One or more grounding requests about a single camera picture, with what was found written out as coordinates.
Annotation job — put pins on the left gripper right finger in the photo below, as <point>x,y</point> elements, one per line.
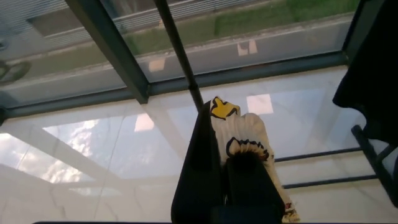
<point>248,183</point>

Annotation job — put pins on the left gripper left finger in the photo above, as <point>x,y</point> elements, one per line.
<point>196,186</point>

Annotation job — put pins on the cream printed garment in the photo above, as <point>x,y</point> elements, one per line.
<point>245,130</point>

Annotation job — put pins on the black garment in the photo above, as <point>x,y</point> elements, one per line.
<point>373,77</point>

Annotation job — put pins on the black clothes rack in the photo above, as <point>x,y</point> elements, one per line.
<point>177,40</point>

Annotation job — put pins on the window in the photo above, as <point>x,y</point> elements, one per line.
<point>248,31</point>

